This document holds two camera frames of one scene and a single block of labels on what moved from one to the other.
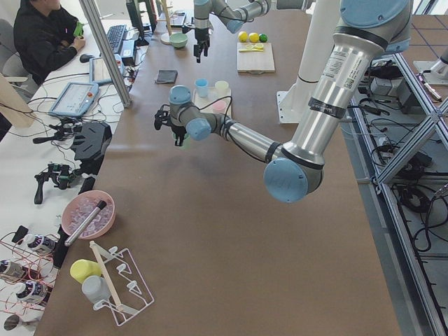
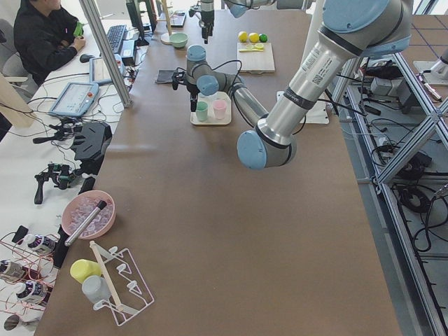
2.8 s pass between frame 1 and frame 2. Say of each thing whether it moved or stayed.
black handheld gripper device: stayed
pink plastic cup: stayed
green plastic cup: moved
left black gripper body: moved
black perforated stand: stayed
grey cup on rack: stayed
